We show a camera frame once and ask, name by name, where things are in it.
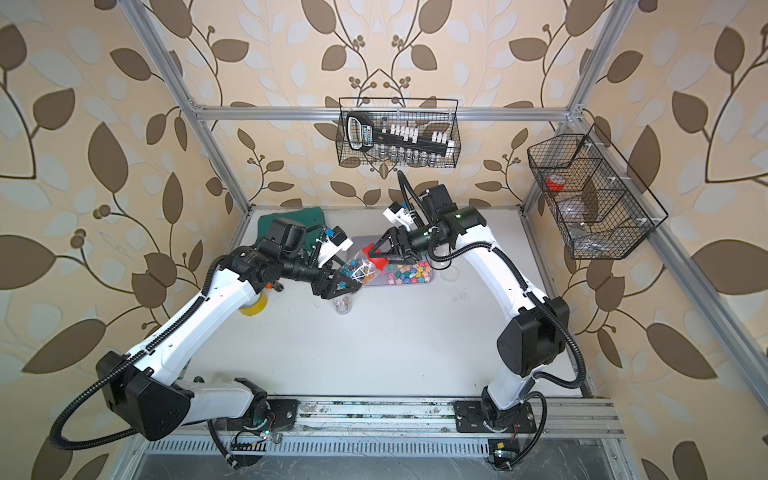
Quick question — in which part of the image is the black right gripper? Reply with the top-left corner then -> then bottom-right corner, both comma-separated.
370,223 -> 448,265

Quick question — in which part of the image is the red lid candy jar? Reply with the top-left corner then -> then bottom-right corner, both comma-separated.
346,251 -> 380,287

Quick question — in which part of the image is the red jar lid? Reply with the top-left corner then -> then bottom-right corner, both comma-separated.
362,243 -> 389,271

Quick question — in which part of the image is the small clear sprinkles jar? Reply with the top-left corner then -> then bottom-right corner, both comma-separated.
333,295 -> 352,315

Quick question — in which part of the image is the clear plastic jar lid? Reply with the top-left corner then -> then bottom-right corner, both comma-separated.
440,266 -> 461,283

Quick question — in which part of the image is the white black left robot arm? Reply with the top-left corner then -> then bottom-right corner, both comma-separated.
49,219 -> 361,451

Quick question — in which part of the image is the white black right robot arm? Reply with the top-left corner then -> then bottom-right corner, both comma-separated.
370,173 -> 587,472

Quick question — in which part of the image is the pile of star candies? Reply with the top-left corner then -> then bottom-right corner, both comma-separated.
383,261 -> 434,285

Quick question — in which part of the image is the lilac plastic tray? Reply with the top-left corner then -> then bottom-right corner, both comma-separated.
347,236 -> 436,287

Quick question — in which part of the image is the green plastic tool case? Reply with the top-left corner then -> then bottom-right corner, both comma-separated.
257,207 -> 326,250

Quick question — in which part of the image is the yellow tape roll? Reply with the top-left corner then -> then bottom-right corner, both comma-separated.
238,292 -> 268,317

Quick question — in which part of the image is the black socket set rack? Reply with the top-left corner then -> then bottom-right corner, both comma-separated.
337,109 -> 461,158

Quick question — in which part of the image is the red item in basket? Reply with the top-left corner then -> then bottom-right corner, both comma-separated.
546,174 -> 567,193

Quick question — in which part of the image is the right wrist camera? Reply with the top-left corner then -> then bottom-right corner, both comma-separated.
383,202 -> 423,231

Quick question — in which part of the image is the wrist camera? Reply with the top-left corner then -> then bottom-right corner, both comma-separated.
317,226 -> 353,267
383,202 -> 423,231

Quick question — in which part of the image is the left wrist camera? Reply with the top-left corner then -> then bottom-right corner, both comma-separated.
317,226 -> 353,267

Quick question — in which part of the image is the black wire basket back wall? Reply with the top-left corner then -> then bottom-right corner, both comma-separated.
335,95 -> 461,169

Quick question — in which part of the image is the black wire basket wall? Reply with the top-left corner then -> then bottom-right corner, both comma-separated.
527,125 -> 668,260
335,95 -> 461,169

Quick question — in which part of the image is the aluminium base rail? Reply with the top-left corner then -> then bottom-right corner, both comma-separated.
217,396 -> 625,458

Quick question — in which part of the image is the black wire basket right wall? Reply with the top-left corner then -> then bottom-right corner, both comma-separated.
527,125 -> 668,260

